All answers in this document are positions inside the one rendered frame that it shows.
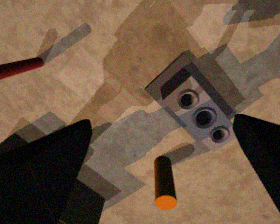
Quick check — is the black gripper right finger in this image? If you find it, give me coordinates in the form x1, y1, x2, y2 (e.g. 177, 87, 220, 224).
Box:
232, 114, 280, 213

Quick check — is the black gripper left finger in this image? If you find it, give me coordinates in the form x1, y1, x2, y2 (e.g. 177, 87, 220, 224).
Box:
0, 119, 92, 224

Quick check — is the black cylinder with orange top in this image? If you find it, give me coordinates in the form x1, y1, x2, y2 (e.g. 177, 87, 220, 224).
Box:
154, 156, 177, 210

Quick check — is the red peg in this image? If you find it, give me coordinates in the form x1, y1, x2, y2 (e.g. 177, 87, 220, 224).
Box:
0, 57, 44, 79

